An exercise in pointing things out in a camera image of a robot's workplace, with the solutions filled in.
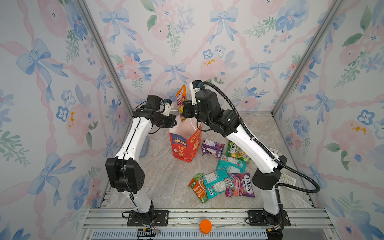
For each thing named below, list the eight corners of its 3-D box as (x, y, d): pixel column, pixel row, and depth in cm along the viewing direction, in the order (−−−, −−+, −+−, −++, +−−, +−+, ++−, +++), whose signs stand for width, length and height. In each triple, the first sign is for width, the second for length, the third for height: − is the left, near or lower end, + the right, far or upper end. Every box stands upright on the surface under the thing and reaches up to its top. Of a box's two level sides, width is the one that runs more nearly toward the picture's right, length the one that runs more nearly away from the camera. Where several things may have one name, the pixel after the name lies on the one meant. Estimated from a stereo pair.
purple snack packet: (198, 153, 99) (199, 150, 96) (203, 140, 105) (204, 137, 102) (220, 160, 96) (220, 157, 93) (223, 146, 102) (224, 143, 99)
